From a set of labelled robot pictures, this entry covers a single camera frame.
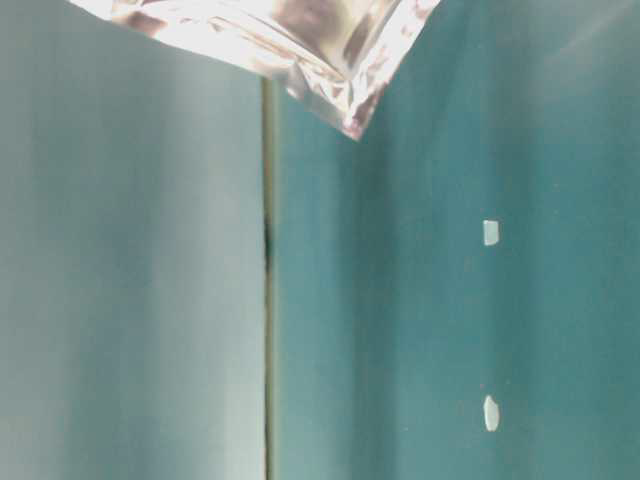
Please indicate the silver zip bag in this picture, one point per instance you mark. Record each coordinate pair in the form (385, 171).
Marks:
(336, 57)

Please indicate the upper white tape mark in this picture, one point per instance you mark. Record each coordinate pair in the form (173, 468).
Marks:
(491, 232)

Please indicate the white tape mark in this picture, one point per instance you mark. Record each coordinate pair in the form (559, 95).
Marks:
(491, 412)
(491, 232)

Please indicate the lower white tape mark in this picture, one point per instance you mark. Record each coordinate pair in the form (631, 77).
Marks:
(491, 412)

